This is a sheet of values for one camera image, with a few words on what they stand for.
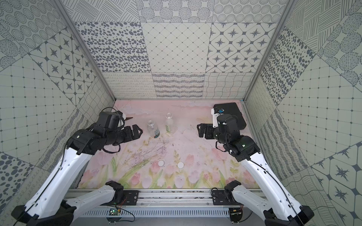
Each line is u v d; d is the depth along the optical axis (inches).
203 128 24.1
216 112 23.4
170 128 36.2
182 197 30.0
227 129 18.8
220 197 29.4
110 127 19.7
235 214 28.4
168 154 35.6
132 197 29.0
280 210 14.7
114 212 28.1
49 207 14.2
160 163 34.0
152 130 34.9
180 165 33.8
